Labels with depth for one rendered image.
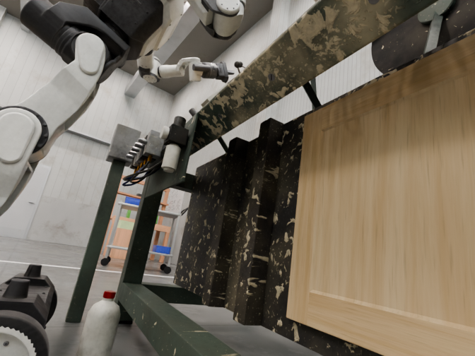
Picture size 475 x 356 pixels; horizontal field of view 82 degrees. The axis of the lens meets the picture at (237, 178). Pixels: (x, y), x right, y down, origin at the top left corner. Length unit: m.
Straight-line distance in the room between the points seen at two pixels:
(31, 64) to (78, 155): 3.05
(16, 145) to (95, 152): 9.49
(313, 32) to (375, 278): 0.47
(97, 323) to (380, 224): 0.85
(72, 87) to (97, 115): 9.76
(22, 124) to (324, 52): 0.79
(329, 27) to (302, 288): 0.55
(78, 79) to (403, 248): 0.97
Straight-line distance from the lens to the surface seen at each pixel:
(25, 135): 0.95
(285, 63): 0.65
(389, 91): 0.70
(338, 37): 0.58
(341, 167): 0.70
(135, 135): 1.54
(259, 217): 0.83
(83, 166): 10.27
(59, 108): 1.02
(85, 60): 1.06
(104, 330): 1.06
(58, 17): 1.16
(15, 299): 0.82
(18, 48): 11.35
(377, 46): 2.22
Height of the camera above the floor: 0.37
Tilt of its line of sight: 16 degrees up
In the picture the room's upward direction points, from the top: 9 degrees clockwise
